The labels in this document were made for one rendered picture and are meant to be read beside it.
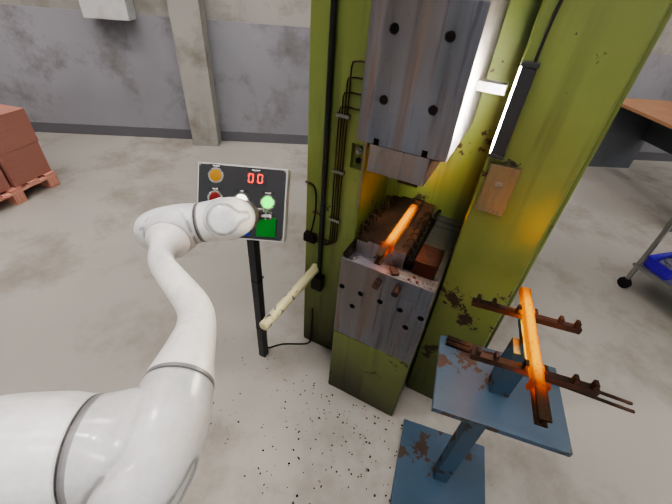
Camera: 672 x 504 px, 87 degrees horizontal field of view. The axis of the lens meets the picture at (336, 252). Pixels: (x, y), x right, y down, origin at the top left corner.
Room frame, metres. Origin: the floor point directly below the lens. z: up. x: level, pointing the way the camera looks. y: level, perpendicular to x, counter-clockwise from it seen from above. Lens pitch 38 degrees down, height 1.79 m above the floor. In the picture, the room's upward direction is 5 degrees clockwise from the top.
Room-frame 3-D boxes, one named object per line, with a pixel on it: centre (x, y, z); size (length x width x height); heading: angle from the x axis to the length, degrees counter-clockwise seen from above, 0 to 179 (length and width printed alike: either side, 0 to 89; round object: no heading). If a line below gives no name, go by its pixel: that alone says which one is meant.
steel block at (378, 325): (1.25, -0.31, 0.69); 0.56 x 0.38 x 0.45; 156
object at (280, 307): (1.13, 0.18, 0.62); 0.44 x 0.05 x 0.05; 156
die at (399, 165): (1.26, -0.25, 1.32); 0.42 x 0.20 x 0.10; 156
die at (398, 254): (1.26, -0.25, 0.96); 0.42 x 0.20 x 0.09; 156
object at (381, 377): (1.25, -0.31, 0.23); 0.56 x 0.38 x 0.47; 156
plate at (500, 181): (1.06, -0.51, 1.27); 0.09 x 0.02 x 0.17; 66
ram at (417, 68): (1.25, -0.29, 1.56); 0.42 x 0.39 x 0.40; 156
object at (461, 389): (0.66, -0.57, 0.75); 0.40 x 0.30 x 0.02; 75
